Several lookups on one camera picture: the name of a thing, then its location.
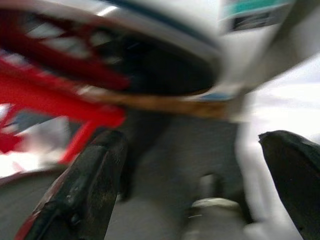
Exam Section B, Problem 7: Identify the washing machine round door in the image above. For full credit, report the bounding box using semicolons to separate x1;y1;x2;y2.
0;0;223;98

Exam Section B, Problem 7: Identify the teal energy label sticker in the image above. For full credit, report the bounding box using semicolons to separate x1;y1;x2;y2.
219;0;296;33

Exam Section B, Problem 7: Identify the red plastic laundry basket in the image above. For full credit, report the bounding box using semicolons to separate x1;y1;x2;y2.
0;12;131;166

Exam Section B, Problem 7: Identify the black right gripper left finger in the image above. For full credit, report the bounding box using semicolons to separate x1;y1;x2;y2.
15;129;129;240

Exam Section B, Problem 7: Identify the white front-load washing machine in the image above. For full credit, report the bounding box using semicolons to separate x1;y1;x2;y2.
94;0;320;240

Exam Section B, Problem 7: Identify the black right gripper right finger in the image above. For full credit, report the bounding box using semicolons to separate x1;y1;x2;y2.
258;129;320;240

